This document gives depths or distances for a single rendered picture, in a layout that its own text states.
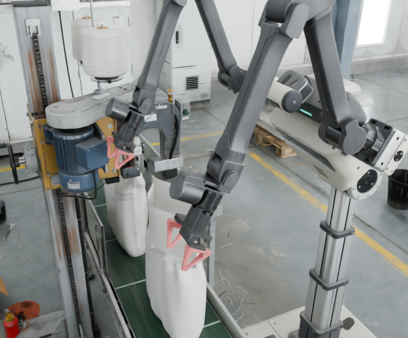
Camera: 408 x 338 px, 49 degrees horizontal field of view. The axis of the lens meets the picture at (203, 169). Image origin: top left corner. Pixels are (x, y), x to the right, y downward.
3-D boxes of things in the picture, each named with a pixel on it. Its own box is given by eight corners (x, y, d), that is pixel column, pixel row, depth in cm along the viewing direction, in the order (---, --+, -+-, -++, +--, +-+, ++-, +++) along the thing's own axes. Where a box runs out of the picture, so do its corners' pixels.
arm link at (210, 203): (230, 193, 106) (219, 183, 111) (207, 186, 102) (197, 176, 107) (216, 218, 107) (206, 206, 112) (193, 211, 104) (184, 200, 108)
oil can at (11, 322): (22, 344, 243) (15, 312, 233) (7, 349, 240) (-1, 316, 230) (19, 324, 256) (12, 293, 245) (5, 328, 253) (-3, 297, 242)
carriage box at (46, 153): (120, 177, 199) (115, 110, 185) (42, 192, 186) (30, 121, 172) (106, 155, 219) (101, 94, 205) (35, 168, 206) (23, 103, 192)
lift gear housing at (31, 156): (41, 175, 188) (37, 151, 183) (27, 178, 186) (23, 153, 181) (37, 165, 197) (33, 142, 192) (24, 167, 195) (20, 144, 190)
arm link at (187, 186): (242, 174, 103) (224, 159, 110) (203, 159, 96) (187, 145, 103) (218, 218, 105) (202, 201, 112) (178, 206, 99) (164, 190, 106)
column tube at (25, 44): (94, 343, 242) (48, 5, 164) (72, 351, 237) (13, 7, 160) (90, 328, 251) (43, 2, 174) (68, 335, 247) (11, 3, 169)
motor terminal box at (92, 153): (111, 168, 170) (108, 141, 165) (90, 178, 163) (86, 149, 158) (98, 162, 175) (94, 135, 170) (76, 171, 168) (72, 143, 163)
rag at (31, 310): (42, 320, 258) (41, 316, 256) (8, 331, 251) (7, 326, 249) (37, 297, 275) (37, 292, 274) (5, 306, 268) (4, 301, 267)
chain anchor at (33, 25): (42, 37, 165) (39, 19, 162) (28, 37, 163) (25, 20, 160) (41, 35, 168) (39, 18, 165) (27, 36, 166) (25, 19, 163)
